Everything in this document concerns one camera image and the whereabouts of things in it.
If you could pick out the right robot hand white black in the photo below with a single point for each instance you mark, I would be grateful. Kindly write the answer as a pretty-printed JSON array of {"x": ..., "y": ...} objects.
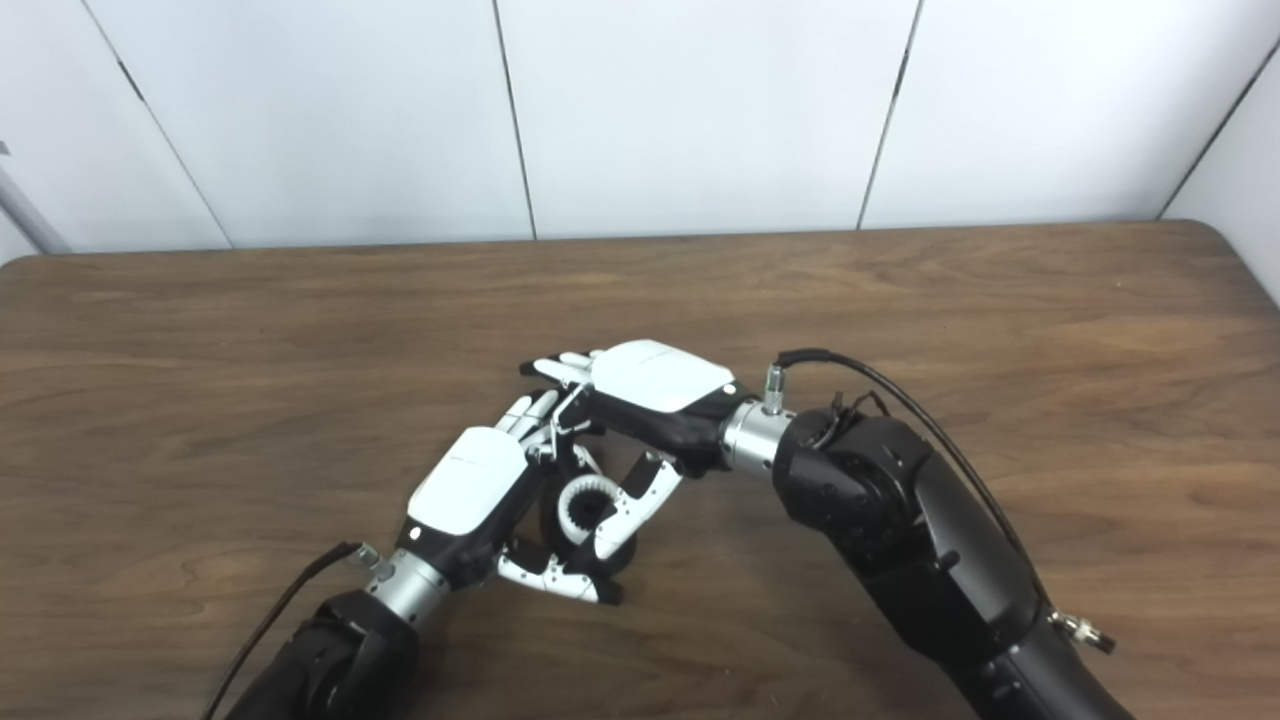
[{"x": 660, "y": 375}]

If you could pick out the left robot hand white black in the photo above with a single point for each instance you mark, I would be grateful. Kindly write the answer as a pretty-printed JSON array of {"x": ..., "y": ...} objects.
[{"x": 470, "y": 480}]

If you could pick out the round black part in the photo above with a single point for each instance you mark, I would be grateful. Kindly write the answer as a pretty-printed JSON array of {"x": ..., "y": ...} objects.
[{"x": 548, "y": 520}]

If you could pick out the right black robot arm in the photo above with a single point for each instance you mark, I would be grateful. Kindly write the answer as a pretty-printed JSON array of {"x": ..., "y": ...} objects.
[{"x": 910, "y": 540}]

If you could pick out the grey wall corner post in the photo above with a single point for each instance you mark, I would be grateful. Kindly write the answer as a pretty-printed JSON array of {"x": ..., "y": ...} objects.
[{"x": 25, "y": 215}]

